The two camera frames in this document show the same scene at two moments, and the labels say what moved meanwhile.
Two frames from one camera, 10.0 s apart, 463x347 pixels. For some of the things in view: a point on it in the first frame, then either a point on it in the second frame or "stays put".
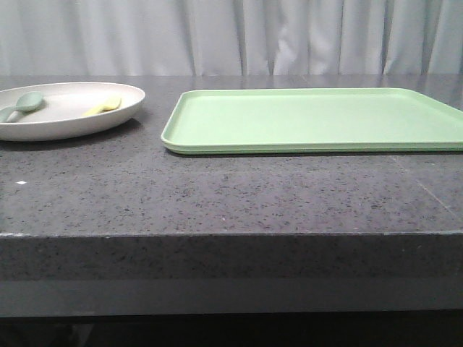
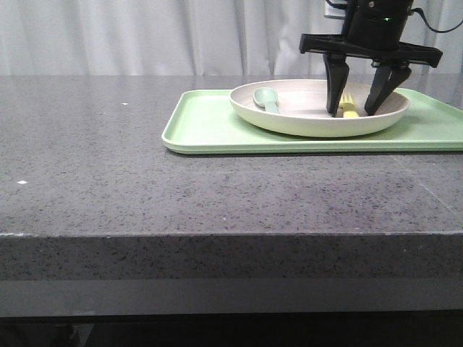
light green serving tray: x=296 y=120 stays put
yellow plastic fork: x=105 y=106 -> x=346 y=104
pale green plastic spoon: x=27 y=103 -> x=266 y=97
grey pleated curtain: x=230 y=37 stays put
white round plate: x=64 y=110 -> x=299 y=107
